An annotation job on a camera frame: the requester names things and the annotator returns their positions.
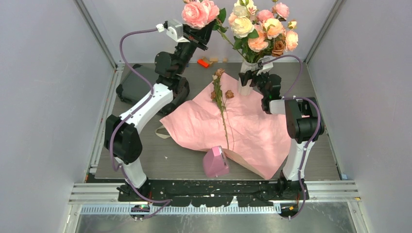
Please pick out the pink paper bouquet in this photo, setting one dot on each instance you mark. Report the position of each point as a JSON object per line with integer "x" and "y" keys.
{"x": 252, "y": 138}

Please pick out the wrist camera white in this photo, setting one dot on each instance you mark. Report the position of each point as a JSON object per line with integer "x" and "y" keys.
{"x": 174, "y": 29}
{"x": 264, "y": 65}

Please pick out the aluminium frame rail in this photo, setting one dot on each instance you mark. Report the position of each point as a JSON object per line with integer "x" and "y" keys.
{"x": 102, "y": 198}

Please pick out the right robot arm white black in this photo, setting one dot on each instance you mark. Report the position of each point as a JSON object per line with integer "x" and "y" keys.
{"x": 303, "y": 121}

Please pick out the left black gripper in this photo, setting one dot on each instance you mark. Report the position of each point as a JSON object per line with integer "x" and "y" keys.
{"x": 198, "y": 36}

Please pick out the orange red toy block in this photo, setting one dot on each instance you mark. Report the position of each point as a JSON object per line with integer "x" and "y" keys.
{"x": 203, "y": 63}

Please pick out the pink rose flower stem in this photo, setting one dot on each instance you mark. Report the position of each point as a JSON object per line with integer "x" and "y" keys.
{"x": 199, "y": 13}

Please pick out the peach pink flowers in vase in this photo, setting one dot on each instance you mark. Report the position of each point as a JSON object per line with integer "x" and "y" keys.
{"x": 274, "y": 34}

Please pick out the white rose flower stem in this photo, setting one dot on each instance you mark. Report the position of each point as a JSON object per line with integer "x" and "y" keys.
{"x": 240, "y": 19}

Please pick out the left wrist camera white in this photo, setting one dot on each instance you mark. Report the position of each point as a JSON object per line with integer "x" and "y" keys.
{"x": 174, "y": 29}

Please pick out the dark grey hard case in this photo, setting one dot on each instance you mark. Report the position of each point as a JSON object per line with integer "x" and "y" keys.
{"x": 132, "y": 89}

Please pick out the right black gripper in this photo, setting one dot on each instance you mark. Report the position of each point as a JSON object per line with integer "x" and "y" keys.
{"x": 248, "y": 75}

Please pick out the white ribbed vase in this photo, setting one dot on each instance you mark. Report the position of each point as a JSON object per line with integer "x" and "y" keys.
{"x": 245, "y": 66}

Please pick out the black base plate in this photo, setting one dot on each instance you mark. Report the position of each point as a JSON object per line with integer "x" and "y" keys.
{"x": 213, "y": 193}

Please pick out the cream printed ribbon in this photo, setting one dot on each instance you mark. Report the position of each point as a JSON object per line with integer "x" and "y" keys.
{"x": 162, "y": 132}

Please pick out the brown bud flower stem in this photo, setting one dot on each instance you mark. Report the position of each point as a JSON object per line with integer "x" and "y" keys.
{"x": 217, "y": 98}

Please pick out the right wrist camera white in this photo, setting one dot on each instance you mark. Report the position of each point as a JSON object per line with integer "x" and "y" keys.
{"x": 264, "y": 65}

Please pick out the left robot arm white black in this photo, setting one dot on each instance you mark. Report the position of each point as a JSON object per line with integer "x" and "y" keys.
{"x": 122, "y": 133}

